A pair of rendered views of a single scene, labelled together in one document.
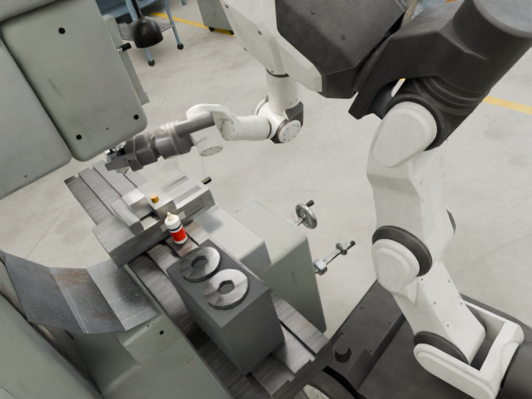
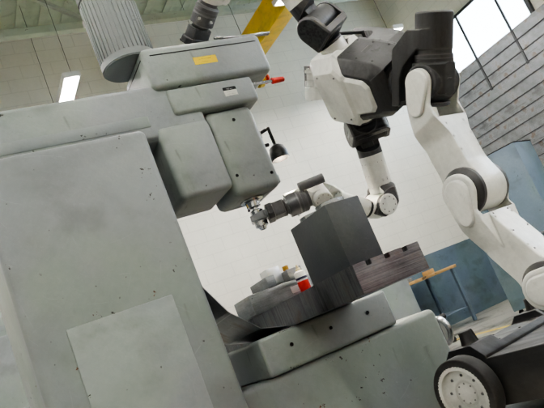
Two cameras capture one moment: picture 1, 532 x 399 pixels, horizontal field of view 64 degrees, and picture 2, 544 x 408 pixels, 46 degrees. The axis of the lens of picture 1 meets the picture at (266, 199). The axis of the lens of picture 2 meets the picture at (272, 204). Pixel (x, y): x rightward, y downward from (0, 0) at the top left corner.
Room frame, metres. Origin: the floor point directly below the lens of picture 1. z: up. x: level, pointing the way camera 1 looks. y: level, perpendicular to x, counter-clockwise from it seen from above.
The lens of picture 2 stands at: (-1.26, 0.29, 0.82)
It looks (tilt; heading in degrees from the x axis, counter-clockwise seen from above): 11 degrees up; 0
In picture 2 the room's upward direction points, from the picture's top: 22 degrees counter-clockwise
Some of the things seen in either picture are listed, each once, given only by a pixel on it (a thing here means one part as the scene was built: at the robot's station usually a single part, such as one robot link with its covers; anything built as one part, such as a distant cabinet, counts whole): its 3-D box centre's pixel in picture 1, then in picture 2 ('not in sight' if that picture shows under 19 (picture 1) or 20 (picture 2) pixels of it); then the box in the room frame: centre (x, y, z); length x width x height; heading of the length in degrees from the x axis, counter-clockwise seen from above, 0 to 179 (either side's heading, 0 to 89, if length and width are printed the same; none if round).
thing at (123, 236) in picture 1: (152, 211); (284, 289); (1.06, 0.35, 0.98); 0.35 x 0.15 x 0.11; 119
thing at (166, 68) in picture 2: not in sight; (198, 78); (0.97, 0.35, 1.81); 0.47 x 0.26 x 0.16; 119
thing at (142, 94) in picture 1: (122, 63); not in sight; (1.03, 0.24, 1.45); 0.04 x 0.04 x 0.21; 29
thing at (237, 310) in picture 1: (225, 302); (334, 240); (0.61, 0.15, 1.02); 0.22 x 0.12 x 0.20; 30
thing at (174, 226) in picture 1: (174, 226); (302, 279); (0.96, 0.28, 0.98); 0.04 x 0.04 x 0.11
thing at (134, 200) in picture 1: (137, 203); (271, 277); (1.05, 0.37, 1.03); 0.06 x 0.05 x 0.06; 29
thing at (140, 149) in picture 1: (153, 147); (282, 208); (0.98, 0.24, 1.24); 0.13 x 0.12 x 0.10; 4
